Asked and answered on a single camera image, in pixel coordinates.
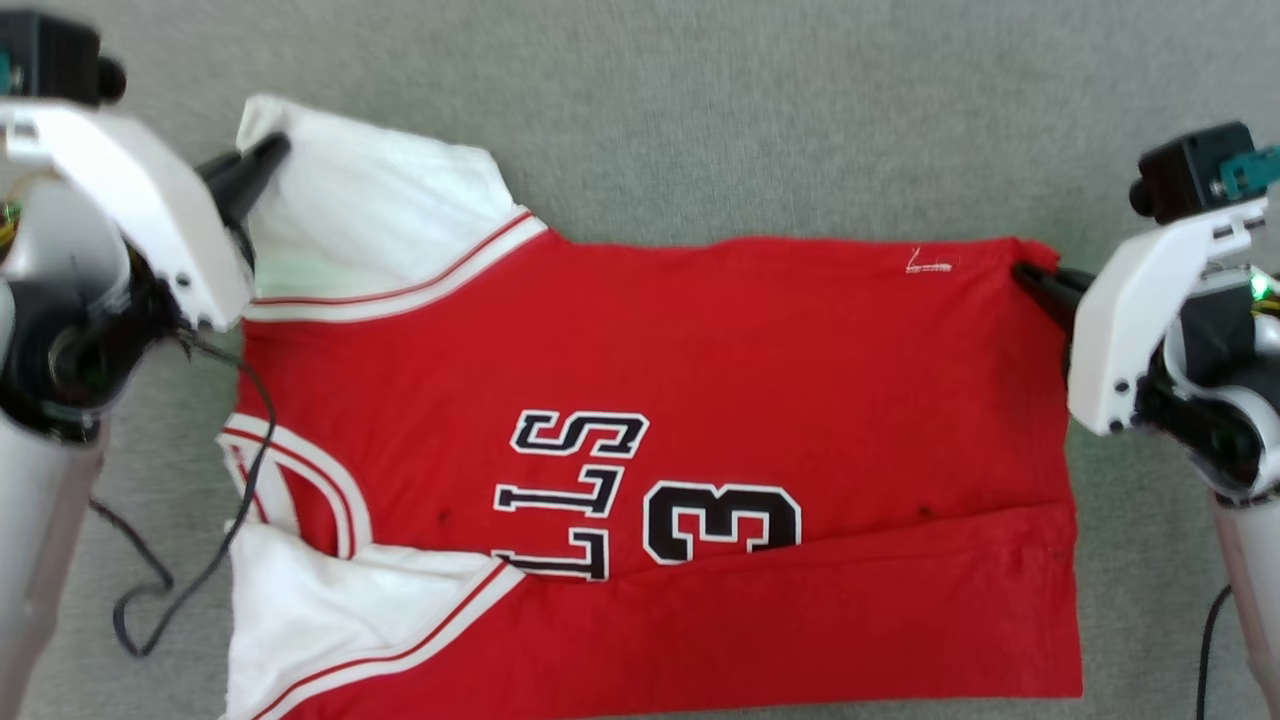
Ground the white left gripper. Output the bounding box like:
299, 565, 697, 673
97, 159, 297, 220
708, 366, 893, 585
0, 100, 293, 331

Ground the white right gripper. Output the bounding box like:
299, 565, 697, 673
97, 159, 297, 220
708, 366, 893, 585
1010, 195, 1271, 436

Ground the red white basketball jersey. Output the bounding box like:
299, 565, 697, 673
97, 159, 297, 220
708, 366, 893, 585
215, 93, 1086, 720

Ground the grey fabric sofa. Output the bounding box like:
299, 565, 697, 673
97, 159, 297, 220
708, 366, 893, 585
0, 0, 1280, 720

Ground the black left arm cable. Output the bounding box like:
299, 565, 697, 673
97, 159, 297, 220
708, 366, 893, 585
90, 330, 278, 659

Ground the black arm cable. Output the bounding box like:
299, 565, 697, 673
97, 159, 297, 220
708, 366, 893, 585
90, 330, 278, 659
1195, 585, 1236, 720

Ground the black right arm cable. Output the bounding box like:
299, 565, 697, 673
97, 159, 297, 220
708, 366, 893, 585
1195, 585, 1236, 720

